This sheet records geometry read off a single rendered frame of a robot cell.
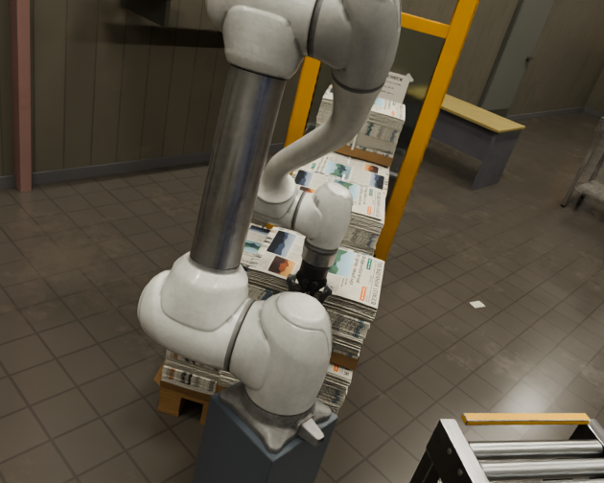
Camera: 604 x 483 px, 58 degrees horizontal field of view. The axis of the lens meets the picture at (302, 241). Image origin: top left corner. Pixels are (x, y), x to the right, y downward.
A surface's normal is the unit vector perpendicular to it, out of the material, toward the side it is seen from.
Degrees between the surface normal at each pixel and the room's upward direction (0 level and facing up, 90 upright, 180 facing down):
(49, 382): 0
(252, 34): 86
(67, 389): 0
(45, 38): 90
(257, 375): 91
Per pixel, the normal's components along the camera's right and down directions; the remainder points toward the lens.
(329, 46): -0.20, 0.83
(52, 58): 0.69, 0.49
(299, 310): 0.33, -0.81
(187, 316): -0.21, 0.23
